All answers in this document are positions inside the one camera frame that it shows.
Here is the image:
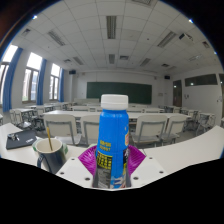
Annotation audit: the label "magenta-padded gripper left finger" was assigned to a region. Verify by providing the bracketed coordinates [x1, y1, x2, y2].
[55, 144, 100, 189]

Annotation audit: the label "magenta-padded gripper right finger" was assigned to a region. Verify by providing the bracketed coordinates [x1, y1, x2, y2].
[126, 144, 168, 189]

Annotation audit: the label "blue drink bottle white cap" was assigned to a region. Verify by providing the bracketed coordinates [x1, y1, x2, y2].
[91, 94, 132, 190]

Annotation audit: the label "dark blue mug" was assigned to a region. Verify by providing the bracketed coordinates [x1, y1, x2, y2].
[34, 137, 68, 175]

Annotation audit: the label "wooden stir stick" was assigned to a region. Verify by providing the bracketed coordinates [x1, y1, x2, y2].
[45, 126, 54, 152]

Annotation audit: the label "group of grey classroom chairs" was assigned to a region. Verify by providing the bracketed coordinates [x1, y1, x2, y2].
[9, 103, 224, 147]

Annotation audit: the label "rows of white classroom desks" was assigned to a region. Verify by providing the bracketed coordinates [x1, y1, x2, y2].
[0, 101, 224, 134]

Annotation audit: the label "black laptop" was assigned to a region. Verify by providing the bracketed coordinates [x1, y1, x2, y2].
[5, 129, 38, 150]

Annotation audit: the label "bunch of keys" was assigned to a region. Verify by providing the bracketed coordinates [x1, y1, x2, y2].
[7, 132, 20, 141]

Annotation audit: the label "dark green chalkboard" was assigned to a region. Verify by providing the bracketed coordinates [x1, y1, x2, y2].
[86, 81, 153, 105]

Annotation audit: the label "dark brown door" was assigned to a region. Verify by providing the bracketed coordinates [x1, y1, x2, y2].
[172, 79, 183, 108]

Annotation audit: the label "blue curtain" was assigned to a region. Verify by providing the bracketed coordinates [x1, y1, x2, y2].
[35, 58, 48, 106]
[2, 47, 24, 113]
[58, 68, 65, 103]

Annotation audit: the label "tall classroom window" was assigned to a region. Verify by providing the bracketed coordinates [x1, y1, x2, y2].
[49, 63, 61, 101]
[21, 52, 43, 103]
[0, 44, 19, 106]

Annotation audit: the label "ceiling projector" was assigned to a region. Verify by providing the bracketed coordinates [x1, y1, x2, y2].
[178, 32, 194, 43]

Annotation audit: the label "group of ceiling light panels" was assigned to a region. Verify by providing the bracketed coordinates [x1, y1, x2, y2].
[19, 0, 211, 68]

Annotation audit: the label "dark high wall window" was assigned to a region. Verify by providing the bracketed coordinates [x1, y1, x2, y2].
[184, 73, 218, 88]

